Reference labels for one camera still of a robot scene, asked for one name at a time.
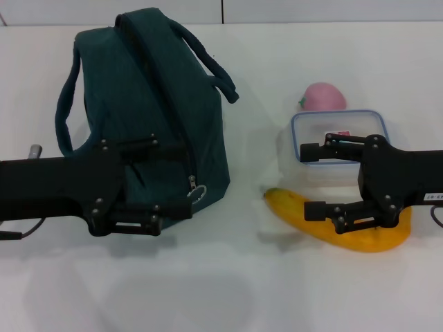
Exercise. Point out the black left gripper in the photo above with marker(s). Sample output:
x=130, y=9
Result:
x=52, y=183

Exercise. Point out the pink peach toy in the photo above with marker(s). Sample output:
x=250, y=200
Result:
x=323, y=97

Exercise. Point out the dark teal insulated lunch bag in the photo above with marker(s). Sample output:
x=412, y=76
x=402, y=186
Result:
x=145, y=103

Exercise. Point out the yellow banana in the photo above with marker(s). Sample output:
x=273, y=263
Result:
x=287, y=207

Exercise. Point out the clear blue-rimmed food container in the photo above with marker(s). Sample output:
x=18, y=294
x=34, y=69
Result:
x=311, y=121

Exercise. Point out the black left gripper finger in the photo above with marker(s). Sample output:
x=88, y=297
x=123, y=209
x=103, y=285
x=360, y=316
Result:
x=173, y=209

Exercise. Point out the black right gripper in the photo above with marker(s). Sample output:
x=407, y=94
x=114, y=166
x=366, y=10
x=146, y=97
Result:
x=398, y=176

